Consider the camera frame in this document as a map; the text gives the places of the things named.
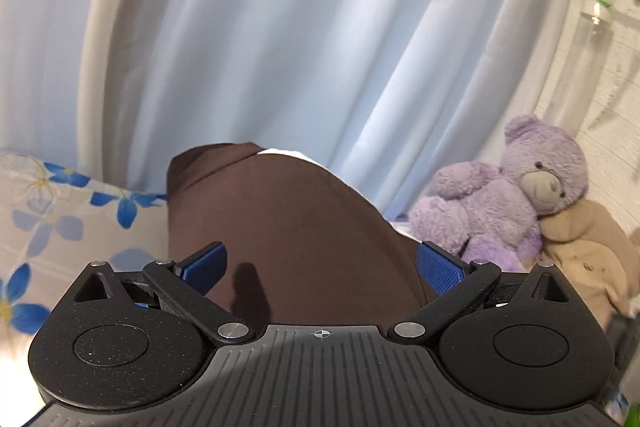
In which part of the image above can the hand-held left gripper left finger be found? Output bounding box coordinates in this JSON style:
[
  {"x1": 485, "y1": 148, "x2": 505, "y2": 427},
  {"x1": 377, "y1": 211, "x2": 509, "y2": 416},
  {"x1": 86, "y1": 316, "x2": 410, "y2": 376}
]
[{"x1": 74, "y1": 243, "x2": 253, "y2": 348}]

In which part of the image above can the white curtain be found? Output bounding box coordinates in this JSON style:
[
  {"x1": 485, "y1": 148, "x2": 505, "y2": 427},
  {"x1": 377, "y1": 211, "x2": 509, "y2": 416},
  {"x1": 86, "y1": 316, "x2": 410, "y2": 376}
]
[{"x1": 0, "y1": 0, "x2": 586, "y2": 228}]

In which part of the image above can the purple teddy bear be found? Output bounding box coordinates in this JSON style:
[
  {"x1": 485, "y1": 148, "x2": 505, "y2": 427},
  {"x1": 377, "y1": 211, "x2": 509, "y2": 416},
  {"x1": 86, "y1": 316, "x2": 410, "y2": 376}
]
[{"x1": 408, "y1": 114, "x2": 590, "y2": 274}]

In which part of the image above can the brown pillow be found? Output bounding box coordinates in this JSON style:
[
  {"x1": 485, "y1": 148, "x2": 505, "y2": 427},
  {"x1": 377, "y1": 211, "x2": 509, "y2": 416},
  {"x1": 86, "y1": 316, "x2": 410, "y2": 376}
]
[{"x1": 166, "y1": 143, "x2": 440, "y2": 327}]

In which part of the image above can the glass wall vase with plant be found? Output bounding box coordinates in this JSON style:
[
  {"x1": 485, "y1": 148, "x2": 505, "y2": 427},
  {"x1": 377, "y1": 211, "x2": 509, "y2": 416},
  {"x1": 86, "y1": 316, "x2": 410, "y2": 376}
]
[{"x1": 577, "y1": 0, "x2": 632, "y2": 132}]

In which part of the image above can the beige curtain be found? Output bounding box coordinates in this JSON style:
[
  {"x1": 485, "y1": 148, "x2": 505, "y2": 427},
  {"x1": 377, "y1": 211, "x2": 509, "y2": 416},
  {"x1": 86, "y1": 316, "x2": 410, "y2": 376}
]
[{"x1": 80, "y1": 0, "x2": 168, "y2": 190}]

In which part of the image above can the beige plush toy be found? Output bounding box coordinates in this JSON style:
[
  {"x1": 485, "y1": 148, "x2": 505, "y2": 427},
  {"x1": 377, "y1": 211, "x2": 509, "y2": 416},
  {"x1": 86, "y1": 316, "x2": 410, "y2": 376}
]
[{"x1": 541, "y1": 199, "x2": 640, "y2": 325}]

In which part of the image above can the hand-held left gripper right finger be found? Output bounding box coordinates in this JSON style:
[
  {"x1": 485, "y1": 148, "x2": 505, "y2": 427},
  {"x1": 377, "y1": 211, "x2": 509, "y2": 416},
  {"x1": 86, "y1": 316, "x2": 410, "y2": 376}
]
[{"x1": 392, "y1": 241, "x2": 573, "y2": 343}]

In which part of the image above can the blue floral bedding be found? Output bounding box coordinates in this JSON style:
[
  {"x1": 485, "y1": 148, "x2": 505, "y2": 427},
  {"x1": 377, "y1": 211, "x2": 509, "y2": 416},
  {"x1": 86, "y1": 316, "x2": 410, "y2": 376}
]
[{"x1": 0, "y1": 151, "x2": 172, "y2": 360}]

